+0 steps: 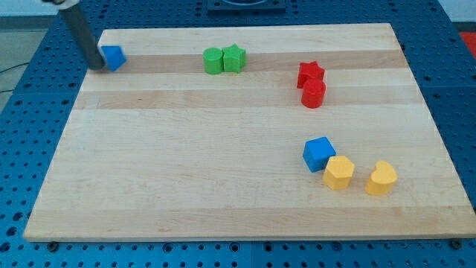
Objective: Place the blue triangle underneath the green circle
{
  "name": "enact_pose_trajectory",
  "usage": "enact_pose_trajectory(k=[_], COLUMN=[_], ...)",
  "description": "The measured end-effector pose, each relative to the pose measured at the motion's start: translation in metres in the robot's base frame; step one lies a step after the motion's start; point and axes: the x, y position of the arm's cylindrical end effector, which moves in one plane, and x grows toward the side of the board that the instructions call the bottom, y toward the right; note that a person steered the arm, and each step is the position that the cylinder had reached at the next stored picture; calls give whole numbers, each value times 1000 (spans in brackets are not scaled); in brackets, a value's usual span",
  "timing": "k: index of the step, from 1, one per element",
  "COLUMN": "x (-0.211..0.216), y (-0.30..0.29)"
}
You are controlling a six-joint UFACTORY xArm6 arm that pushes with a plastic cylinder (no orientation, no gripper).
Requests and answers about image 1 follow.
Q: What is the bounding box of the wooden board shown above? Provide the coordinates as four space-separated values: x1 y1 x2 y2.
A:
24 23 475 242

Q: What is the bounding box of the blue triangle block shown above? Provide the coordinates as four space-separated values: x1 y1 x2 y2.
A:
100 45 126 71

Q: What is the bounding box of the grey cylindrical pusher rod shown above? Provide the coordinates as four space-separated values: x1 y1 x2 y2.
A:
38 0 105 71

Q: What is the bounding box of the red star block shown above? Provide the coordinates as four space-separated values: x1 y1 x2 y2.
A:
297 61 326 89

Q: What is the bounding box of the green star block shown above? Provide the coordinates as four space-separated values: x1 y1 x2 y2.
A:
222 44 246 73

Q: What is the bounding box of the black cable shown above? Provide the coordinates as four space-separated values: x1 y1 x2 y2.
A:
0 61 30 94

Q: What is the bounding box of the dark blue robot mount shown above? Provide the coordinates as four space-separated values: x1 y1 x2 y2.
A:
205 0 286 14

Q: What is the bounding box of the green circle block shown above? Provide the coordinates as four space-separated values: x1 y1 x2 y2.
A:
202 48 224 74

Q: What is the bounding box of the yellow hexagon block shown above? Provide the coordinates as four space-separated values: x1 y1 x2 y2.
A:
323 156 356 190

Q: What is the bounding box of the red circle block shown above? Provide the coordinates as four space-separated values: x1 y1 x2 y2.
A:
301 78 327 109

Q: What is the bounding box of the yellow heart block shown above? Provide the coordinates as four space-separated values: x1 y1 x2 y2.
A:
364 160 398 196

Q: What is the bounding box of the blue cube block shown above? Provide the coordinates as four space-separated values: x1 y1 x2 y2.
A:
303 137 336 173

